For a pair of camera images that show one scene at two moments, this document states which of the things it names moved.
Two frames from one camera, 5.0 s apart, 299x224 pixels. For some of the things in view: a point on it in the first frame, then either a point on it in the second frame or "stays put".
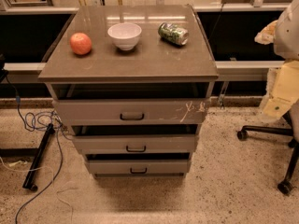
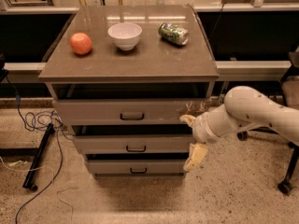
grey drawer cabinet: (134, 81) stays put
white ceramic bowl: (125, 35) stays put
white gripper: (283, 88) -> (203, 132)
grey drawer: (135, 145) stays put
